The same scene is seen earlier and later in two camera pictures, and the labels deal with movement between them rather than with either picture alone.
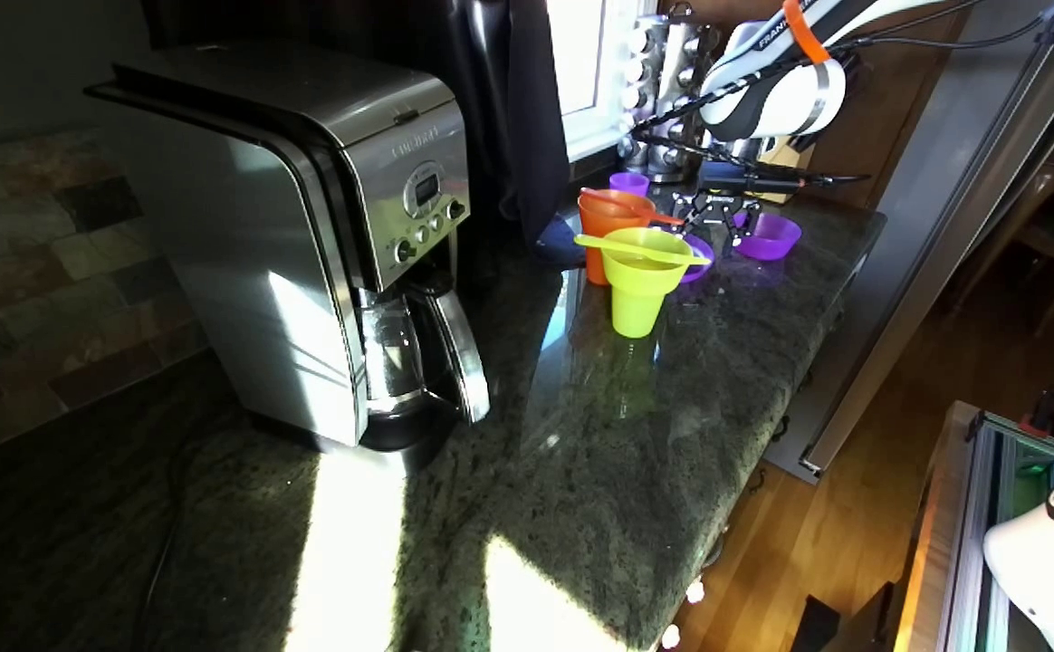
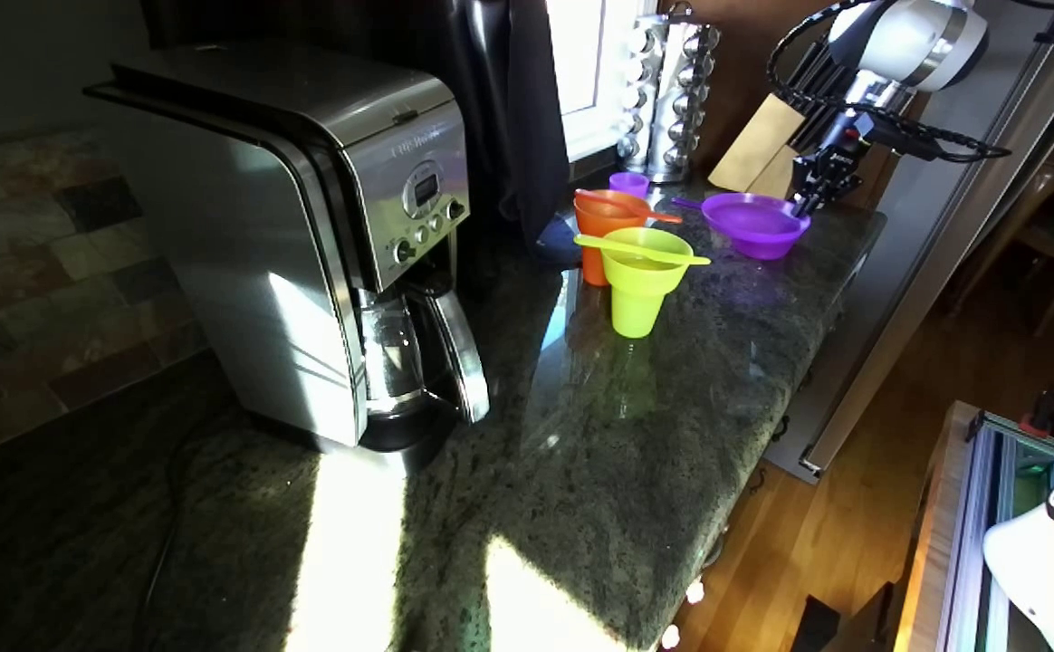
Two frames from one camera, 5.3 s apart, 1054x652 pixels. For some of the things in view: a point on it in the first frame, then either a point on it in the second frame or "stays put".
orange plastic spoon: x=621 y=211 stays put
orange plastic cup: x=610 y=211 stays put
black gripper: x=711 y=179 to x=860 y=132
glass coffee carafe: x=427 y=371 stays put
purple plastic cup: x=631 y=183 stays put
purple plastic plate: x=705 y=250 to x=755 y=220
